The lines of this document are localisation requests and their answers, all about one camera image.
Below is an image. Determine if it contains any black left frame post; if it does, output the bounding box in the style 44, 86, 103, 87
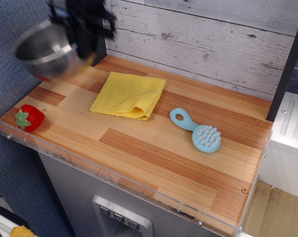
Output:
91, 36, 107, 66

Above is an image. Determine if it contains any white toy sink counter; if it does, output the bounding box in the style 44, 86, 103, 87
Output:
258, 92, 298, 197

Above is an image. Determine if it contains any black right frame post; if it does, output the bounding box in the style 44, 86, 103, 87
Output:
266, 30, 298, 122

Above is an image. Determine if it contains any stainless steel bowl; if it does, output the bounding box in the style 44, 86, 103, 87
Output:
12, 20, 87, 81

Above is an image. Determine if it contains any yellow folded cloth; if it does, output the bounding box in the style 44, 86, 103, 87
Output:
89, 72, 166, 121

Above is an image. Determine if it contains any light blue scrub brush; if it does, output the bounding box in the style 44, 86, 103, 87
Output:
169, 108, 221, 153

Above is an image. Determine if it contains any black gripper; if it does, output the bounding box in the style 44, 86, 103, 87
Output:
47, 0, 116, 61

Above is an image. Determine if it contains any grey dispenser button panel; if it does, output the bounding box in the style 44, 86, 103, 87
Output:
92, 195, 153, 237

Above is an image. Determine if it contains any black frame post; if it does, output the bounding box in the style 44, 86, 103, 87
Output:
266, 30, 298, 122
91, 36, 107, 66

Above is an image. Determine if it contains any silver toy fridge cabinet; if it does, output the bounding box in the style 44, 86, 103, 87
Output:
39, 154, 216, 237

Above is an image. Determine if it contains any yellow object bottom corner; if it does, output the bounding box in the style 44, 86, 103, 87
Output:
9, 226, 35, 237

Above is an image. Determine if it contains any red toy strawberry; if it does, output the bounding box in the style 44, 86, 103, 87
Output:
15, 104, 45, 132

